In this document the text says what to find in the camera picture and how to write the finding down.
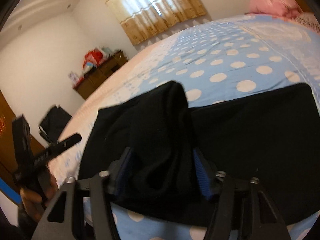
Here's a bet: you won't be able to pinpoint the black pants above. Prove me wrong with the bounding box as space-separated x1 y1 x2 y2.
78 81 319 226

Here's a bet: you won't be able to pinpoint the left hand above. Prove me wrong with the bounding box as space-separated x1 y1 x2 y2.
20 173 58 223

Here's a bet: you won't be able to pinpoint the brown wooden door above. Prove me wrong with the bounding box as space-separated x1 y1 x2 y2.
0 89 46 193

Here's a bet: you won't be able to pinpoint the black folding chair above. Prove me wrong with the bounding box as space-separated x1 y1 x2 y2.
39 105 72 145

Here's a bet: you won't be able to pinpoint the brown wooden desk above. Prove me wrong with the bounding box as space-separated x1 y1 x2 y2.
73 50 128 100

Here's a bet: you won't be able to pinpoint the red gift bag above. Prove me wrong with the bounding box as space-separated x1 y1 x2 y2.
82 48 104 69

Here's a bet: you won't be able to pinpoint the polka dot bed cover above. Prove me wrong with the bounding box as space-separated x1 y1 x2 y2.
48 13 320 240

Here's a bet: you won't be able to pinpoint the beige window curtain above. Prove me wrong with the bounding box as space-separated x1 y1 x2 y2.
103 0 207 45

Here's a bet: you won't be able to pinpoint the striped pillow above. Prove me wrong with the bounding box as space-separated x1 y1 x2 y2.
294 12 320 34

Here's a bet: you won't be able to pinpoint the pink pillow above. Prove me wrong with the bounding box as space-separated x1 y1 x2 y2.
249 0 302 18

